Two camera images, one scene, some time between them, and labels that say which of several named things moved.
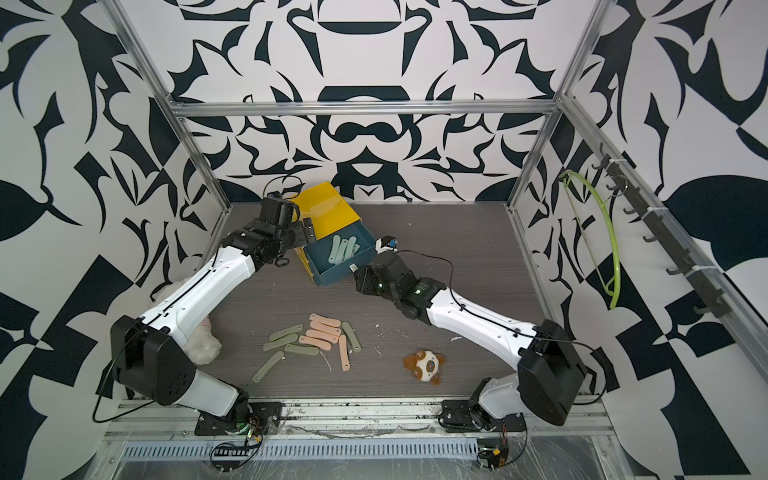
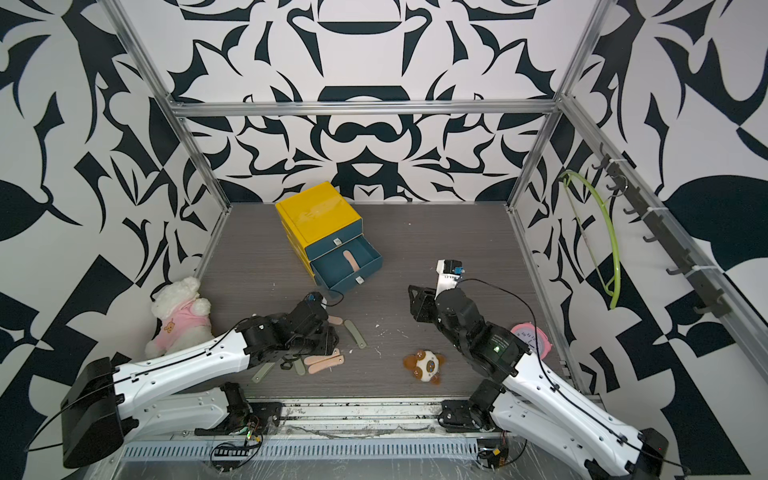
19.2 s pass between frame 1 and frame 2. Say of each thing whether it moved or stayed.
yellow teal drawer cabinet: stayed
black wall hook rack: stayed
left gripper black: moved
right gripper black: moved
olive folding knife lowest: stayed
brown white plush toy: stayed
